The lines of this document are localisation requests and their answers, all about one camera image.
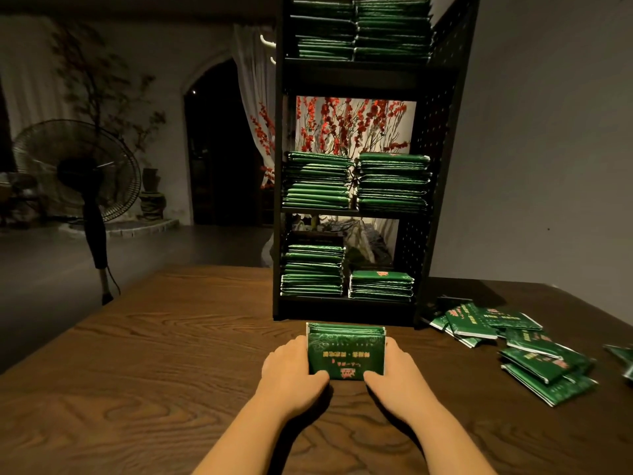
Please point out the person's left hand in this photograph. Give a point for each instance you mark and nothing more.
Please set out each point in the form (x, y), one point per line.
(289, 379)

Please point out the white hook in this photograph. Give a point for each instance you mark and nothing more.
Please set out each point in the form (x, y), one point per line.
(267, 39)

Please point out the bare branched tree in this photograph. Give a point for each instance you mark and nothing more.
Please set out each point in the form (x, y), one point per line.
(109, 79)

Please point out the dark vase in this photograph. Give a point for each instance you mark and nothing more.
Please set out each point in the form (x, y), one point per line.
(151, 198)

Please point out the person's right hand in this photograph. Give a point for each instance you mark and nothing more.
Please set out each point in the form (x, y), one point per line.
(401, 383)

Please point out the red berry branches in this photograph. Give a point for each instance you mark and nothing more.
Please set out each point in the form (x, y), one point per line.
(351, 123)

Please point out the black metal shelf rack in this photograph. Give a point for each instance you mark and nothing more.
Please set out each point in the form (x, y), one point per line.
(450, 113)

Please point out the pile of green packets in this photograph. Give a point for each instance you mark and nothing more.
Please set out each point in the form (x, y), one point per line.
(544, 369)

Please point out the black standing fan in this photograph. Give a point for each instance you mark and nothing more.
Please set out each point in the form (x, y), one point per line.
(79, 168)

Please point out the person's left forearm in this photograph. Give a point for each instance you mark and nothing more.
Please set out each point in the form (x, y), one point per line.
(247, 445)

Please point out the white curtain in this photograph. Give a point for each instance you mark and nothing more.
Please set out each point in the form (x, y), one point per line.
(255, 74)
(35, 74)

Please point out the bundle of green packets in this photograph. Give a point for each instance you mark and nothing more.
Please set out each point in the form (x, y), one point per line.
(346, 349)

